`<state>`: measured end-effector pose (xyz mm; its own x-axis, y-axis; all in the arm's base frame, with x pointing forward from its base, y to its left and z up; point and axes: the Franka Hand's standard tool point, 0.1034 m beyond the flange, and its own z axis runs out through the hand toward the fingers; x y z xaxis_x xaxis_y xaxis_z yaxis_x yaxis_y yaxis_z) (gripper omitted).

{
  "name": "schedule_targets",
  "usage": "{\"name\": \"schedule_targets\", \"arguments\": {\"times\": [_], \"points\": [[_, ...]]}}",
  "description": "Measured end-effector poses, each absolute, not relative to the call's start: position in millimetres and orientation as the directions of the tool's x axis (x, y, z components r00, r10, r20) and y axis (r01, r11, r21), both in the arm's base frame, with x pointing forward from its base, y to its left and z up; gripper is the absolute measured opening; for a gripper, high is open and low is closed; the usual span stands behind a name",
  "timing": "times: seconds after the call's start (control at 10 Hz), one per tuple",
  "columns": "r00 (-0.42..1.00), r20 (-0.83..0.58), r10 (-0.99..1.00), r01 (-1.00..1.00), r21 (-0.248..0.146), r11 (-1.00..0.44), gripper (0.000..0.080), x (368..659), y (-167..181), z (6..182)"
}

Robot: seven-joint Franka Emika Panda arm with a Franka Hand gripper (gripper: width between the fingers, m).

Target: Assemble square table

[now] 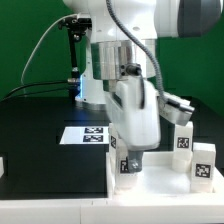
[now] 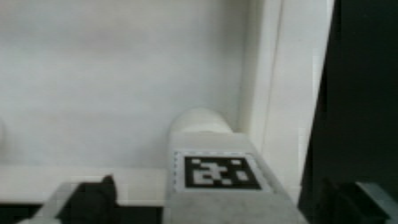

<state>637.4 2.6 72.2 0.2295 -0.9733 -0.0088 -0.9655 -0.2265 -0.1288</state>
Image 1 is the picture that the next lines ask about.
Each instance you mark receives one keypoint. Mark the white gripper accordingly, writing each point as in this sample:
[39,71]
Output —
[139,128]

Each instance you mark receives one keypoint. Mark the white square tabletop tray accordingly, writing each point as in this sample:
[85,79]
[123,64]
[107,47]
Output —
[156,179]

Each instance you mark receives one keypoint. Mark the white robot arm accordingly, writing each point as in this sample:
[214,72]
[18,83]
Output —
[121,32]

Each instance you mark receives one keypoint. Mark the white sheet with markers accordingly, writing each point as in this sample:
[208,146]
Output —
[73,135]

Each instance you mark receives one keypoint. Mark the white left fence piece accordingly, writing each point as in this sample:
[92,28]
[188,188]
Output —
[1,167]

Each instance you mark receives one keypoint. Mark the white front fence bar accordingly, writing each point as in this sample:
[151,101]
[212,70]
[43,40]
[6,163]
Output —
[166,210]

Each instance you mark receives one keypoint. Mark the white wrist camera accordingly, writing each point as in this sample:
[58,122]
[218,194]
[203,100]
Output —
[176,110]

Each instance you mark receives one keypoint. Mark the black camera stand pole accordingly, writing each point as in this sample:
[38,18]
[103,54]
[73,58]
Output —
[74,88]

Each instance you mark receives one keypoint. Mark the camera on stand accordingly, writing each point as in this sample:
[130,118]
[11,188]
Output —
[77,22]

